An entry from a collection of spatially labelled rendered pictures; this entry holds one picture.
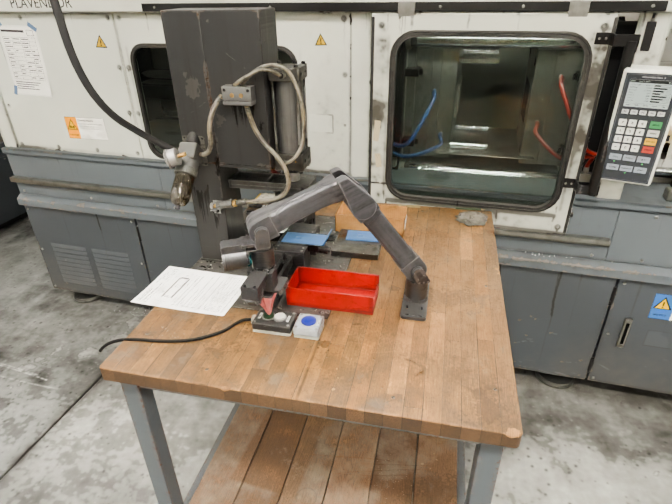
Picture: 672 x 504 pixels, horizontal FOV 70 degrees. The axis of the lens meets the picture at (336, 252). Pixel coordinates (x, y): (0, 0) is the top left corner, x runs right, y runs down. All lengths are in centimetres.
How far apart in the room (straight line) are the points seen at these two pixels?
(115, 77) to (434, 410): 202
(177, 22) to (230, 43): 15
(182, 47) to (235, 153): 31
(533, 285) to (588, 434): 68
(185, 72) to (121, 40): 102
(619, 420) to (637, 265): 73
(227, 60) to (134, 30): 105
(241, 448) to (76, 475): 73
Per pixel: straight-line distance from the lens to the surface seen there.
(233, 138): 145
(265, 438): 195
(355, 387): 114
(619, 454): 244
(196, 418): 238
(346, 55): 201
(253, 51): 137
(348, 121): 205
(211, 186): 153
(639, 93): 186
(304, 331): 126
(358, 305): 134
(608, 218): 213
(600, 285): 227
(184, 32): 145
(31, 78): 285
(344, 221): 176
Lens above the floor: 171
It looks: 29 degrees down
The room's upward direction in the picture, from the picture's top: 1 degrees counter-clockwise
